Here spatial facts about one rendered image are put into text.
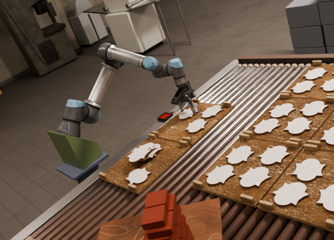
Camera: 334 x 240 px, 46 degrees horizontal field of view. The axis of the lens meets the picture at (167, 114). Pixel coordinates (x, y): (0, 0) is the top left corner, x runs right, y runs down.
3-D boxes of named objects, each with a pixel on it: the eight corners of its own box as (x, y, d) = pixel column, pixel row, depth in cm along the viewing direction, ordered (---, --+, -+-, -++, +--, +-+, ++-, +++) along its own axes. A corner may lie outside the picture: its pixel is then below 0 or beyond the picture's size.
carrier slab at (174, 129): (151, 137, 239) (150, 135, 239) (192, 103, 262) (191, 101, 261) (193, 146, 214) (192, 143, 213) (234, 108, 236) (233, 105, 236)
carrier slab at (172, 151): (99, 179, 217) (98, 177, 216) (150, 138, 239) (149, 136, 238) (138, 195, 191) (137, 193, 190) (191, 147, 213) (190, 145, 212)
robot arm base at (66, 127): (51, 131, 247) (56, 116, 248) (73, 136, 256) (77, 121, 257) (61, 133, 235) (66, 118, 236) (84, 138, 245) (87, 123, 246)
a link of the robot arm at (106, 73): (70, 117, 256) (105, 41, 255) (84, 121, 269) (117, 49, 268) (83, 123, 250) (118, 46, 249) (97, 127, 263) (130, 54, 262)
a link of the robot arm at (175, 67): (169, 58, 239) (182, 56, 235) (174, 75, 243) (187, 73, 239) (165, 63, 232) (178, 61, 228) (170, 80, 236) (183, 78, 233)
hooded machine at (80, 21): (100, 36, 1035) (82, -7, 987) (111, 36, 994) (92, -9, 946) (80, 47, 1003) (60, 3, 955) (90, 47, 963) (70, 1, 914)
